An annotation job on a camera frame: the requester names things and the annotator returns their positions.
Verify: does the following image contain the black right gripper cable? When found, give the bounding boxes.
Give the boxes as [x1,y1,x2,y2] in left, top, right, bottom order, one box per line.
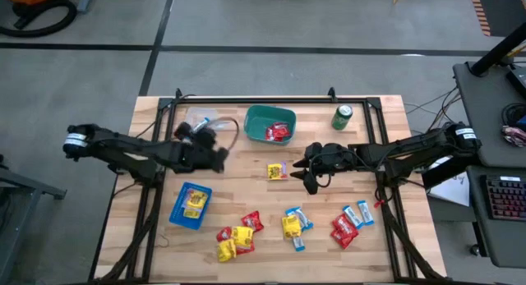
[307,153,335,190]

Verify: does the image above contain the white paper sheet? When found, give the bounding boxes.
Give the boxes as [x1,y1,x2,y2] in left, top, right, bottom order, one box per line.
[427,153,471,208]

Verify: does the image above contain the grey office desk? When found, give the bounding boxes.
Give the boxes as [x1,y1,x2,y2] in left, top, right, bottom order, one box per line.
[453,61,526,169]
[466,165,526,269]

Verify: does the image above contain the black monitor stand pole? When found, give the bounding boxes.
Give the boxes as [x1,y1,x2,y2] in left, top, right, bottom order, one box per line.
[469,21,526,77]

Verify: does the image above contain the teal plastic bin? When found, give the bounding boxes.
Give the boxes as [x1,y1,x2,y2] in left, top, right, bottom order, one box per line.
[243,103,298,147]

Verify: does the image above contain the pink patterned pouch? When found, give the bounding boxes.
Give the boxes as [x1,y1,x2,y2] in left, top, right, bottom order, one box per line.
[501,125,526,148]

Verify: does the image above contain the black desk leg bar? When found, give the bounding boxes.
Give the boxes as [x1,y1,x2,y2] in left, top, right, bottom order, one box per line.
[422,153,481,191]

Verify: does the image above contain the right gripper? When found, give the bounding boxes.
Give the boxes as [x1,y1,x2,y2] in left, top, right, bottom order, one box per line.
[289,141,362,195]

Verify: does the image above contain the black vacuum hose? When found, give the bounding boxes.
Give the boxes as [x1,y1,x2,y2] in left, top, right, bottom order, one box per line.
[0,0,78,39]

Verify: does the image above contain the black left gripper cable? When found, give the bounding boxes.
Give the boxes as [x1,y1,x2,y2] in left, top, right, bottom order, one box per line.
[213,116,241,153]

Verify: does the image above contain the grey metal cart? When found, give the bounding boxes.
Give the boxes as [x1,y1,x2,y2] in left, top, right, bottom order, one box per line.
[0,153,67,285]

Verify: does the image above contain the green Sprite can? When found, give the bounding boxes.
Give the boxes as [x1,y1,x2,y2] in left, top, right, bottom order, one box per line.
[330,103,354,131]

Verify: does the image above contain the dark floor mat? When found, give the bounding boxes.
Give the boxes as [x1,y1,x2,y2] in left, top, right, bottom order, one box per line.
[476,0,526,38]

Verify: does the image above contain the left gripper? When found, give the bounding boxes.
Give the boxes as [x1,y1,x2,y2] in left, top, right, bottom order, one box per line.
[170,122,229,174]

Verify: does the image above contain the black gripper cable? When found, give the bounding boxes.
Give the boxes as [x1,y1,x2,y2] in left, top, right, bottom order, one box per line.
[213,116,241,153]
[307,153,335,190]

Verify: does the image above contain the coiled black cable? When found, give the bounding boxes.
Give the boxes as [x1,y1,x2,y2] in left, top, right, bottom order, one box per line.
[501,103,526,128]

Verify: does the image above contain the clear plastic container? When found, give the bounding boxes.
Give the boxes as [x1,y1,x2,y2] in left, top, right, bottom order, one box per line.
[180,106,220,143]

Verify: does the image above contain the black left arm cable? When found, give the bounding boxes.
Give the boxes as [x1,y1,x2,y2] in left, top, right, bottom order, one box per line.
[135,108,172,140]

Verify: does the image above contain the blue plastic basket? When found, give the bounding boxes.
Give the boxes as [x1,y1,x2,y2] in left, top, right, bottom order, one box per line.
[168,181,214,231]

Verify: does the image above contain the black backlit keyboard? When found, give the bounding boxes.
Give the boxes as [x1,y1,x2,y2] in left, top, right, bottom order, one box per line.
[484,174,526,222]

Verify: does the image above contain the black floor cables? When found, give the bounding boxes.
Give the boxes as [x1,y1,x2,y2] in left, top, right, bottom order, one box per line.
[404,85,464,136]

